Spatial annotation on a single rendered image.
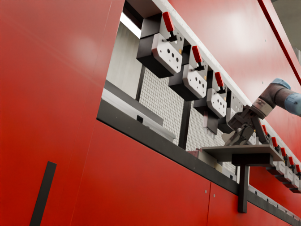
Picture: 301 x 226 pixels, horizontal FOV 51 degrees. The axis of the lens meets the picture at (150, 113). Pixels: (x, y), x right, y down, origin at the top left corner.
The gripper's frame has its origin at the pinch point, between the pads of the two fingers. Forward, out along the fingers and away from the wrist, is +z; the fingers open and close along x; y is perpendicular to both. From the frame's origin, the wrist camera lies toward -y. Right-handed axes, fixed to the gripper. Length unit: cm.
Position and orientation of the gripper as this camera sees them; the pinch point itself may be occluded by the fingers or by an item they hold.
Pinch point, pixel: (228, 151)
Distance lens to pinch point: 132.2
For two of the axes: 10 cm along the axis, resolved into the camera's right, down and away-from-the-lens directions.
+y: -5.1, -5.2, 6.9
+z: -6.4, 7.6, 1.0
